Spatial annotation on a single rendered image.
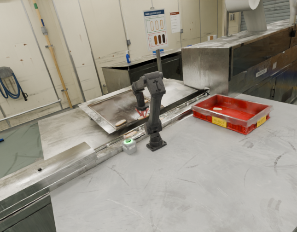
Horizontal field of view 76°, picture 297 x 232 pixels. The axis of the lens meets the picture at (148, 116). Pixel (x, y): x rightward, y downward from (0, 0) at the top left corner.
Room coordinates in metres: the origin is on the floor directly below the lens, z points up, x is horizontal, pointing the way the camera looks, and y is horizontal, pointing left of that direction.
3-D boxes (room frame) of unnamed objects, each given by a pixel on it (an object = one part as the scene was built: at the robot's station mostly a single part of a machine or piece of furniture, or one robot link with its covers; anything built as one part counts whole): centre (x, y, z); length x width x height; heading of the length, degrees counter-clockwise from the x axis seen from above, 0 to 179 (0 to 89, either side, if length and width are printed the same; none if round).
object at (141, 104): (1.32, 0.04, 1.05); 0.10 x 0.07 x 0.07; 35
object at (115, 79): (4.16, -0.28, 0.51); 1.93 x 1.05 x 1.02; 125
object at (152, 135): (1.10, -0.01, 0.94); 0.09 x 0.05 x 0.10; 14
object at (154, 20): (2.55, -0.27, 1.50); 0.33 x 0.01 x 0.45; 120
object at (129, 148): (1.07, 0.16, 0.84); 0.08 x 0.08 x 0.11; 35
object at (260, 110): (1.30, -0.62, 0.87); 0.49 x 0.34 x 0.10; 31
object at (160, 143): (1.08, -0.02, 0.86); 0.12 x 0.09 x 0.08; 118
